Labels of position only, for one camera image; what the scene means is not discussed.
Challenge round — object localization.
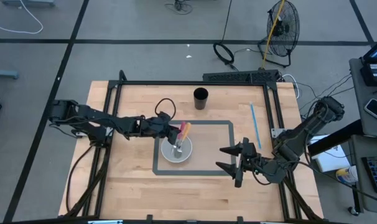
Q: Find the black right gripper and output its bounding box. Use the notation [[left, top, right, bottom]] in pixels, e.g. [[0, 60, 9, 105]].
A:
[[215, 136, 266, 189]]

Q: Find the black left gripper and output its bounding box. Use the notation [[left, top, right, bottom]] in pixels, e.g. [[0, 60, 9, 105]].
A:
[[138, 111, 182, 146]]

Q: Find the orange-handled metal utensil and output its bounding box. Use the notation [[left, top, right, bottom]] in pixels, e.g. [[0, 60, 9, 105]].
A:
[[174, 121, 193, 159]]

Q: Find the white bowl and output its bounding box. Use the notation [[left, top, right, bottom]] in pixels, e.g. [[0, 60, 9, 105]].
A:
[[160, 134, 193, 164]]

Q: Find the blue straw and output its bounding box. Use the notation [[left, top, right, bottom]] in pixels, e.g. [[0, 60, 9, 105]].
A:
[[249, 101, 263, 150]]

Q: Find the black cup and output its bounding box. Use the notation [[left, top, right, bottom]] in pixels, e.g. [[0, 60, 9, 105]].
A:
[[193, 87, 209, 111]]

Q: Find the white paper box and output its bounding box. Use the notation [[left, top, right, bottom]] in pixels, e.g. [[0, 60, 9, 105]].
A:
[[309, 134, 351, 174]]

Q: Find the black desk beam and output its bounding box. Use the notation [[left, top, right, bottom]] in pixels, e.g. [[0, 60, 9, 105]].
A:
[[306, 119, 363, 157]]

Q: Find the wipes canister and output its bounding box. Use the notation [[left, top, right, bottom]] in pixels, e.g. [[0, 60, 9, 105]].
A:
[[335, 166, 360, 185]]

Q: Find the grey side table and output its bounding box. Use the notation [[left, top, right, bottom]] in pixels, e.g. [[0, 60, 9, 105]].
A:
[[350, 134, 377, 215], [348, 57, 377, 138]]

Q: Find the black floor fan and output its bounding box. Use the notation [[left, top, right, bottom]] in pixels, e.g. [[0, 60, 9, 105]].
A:
[[257, 0, 301, 68]]

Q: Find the black smartphone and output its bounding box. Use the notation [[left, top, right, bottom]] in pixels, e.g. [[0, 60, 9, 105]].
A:
[[363, 98, 377, 126]]

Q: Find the black device box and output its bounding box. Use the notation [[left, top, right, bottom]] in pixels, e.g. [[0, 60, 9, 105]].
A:
[[360, 61, 377, 87]]

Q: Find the grey cart foot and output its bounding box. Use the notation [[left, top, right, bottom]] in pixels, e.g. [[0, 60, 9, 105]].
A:
[[0, 68, 20, 80], [0, 0, 56, 7]]

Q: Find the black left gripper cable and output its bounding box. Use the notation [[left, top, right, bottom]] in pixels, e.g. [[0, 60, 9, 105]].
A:
[[154, 97, 177, 121]]

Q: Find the black table frame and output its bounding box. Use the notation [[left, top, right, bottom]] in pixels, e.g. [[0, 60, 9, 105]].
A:
[[57, 69, 325, 224]]

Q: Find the black hanging cable with coil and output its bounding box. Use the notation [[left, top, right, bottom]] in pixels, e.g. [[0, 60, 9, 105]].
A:
[[212, 0, 239, 72]]

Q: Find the white cable loop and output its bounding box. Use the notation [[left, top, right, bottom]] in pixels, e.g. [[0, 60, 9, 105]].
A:
[[281, 73, 301, 99]]

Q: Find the black floor cable bundle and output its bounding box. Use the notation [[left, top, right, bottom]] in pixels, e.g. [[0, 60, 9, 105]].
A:
[[164, 0, 194, 16]]

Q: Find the yellow hanging cable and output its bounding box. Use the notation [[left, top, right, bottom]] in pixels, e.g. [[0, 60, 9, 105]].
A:
[[261, 0, 286, 70]]

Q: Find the white floor cable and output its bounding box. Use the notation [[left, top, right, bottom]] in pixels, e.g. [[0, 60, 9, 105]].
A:
[[0, 0, 44, 35]]

